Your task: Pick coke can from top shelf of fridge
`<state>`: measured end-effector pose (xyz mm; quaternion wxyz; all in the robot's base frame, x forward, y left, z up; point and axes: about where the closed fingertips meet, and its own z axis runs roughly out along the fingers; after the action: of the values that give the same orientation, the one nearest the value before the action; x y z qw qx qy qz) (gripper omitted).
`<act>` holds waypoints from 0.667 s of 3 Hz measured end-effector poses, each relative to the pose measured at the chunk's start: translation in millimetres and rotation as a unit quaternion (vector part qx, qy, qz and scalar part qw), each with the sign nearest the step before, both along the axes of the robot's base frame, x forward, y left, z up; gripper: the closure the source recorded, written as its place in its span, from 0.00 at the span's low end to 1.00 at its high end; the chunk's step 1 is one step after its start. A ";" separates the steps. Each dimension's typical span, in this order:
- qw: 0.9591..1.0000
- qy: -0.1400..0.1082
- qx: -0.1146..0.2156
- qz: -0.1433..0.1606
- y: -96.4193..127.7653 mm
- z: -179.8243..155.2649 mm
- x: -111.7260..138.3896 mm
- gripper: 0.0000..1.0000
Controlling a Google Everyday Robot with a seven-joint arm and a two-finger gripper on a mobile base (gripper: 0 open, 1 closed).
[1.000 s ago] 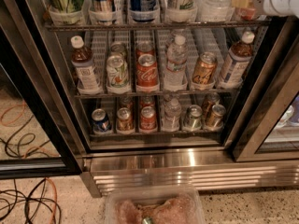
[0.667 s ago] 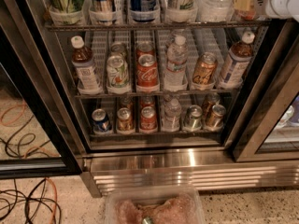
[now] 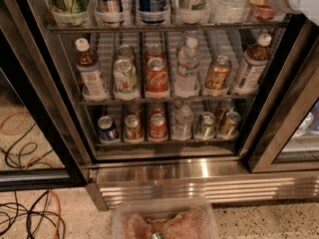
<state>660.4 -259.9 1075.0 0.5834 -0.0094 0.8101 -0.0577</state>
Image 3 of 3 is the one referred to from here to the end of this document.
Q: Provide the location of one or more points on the red coke can top shelf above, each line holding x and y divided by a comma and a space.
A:
262, 12

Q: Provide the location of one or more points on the red coke can shelf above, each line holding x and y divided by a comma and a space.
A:
158, 129
262, 12
157, 78

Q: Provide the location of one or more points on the water bottle top shelf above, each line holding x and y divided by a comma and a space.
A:
230, 11

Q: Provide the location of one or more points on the water bottle shelf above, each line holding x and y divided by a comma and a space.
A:
183, 118
188, 58
230, 11

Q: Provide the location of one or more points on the white floral can top shelf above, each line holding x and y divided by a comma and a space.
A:
191, 11

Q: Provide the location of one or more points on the white floral can shelf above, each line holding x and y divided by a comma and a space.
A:
191, 11
125, 80

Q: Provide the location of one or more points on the gold can middle shelf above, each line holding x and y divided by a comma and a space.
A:
216, 80

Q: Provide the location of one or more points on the blue pepsi can top shelf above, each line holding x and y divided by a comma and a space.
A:
152, 11

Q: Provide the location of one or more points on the blue pepsi can shelf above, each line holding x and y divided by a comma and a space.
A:
107, 130
152, 11

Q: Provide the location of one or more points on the water bottle middle shelf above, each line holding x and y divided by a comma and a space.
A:
188, 58

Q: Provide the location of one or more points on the red coke can middle shelf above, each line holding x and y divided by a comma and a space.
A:
157, 78

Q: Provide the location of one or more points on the gold can bottom right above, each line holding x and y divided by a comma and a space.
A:
228, 127

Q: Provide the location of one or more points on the gold can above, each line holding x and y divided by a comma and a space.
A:
228, 127
133, 129

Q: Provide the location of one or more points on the silver can bottom shelf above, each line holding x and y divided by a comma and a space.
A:
205, 126

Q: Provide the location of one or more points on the right glass fridge door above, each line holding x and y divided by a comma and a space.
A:
278, 136

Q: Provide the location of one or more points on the glass fridge door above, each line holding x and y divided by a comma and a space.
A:
41, 138
278, 136

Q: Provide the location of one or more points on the water bottle bottom shelf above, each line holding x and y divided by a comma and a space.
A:
183, 118

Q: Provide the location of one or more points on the red bull can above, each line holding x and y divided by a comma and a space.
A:
110, 13

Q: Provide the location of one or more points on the white floral can middle shelf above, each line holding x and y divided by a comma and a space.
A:
125, 80

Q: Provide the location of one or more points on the red coke can bottom shelf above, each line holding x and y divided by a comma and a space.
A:
158, 129

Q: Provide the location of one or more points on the gold can bottom left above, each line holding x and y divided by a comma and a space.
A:
133, 129

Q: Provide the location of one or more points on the green can top shelf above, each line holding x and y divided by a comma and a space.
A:
70, 13

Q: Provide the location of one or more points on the steel fridge base grille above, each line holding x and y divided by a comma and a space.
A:
219, 181

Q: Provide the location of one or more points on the blue pepsi can bottom shelf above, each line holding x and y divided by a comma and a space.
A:
107, 130

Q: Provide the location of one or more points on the left glass fridge door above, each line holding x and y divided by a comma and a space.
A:
41, 138

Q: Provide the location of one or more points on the right tea bottle white cap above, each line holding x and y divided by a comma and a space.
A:
252, 65

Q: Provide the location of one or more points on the tea bottle white cap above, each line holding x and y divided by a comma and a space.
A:
88, 64
252, 65

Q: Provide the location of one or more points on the left tea bottle white cap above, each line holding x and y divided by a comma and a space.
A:
88, 64

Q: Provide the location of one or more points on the clear plastic food container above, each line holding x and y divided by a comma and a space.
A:
168, 218

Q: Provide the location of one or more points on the top wire shelf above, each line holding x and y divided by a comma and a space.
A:
168, 28

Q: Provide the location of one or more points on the wire shelf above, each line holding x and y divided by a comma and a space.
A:
170, 99
168, 28

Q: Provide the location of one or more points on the middle wire shelf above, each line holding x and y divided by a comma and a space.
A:
170, 99

